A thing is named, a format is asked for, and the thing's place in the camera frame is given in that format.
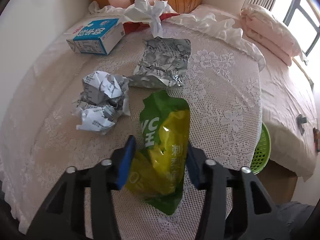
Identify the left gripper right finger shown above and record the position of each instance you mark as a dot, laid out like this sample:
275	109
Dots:
236	205

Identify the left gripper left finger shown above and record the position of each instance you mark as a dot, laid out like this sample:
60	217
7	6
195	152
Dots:
62	215

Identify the green yellow snack bag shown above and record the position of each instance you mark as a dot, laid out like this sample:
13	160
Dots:
157	170

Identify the green plastic waste basket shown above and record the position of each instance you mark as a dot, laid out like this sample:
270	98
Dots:
262	151

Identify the white lace cover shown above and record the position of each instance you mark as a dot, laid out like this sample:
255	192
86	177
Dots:
196	83

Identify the small dark clip object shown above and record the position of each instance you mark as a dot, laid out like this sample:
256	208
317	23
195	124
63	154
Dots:
301	120

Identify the pink bed sheet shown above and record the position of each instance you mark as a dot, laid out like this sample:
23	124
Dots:
285	93

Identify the crumpled printed paper ball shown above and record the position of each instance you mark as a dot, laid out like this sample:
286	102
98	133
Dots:
104	99

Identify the silver foil wrapper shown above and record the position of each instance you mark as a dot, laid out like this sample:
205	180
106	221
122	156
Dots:
164	64

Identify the folded pink quilt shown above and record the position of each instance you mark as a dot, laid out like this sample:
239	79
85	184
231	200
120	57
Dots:
260	25

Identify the blue white milk carton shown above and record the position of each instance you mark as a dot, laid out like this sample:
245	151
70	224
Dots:
98	37

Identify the dark framed window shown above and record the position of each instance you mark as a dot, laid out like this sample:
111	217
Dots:
303	22

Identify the red plastic wrapper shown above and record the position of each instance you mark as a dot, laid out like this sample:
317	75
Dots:
130	27

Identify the white crumpled plastic bag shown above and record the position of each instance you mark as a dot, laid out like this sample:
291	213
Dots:
143	11

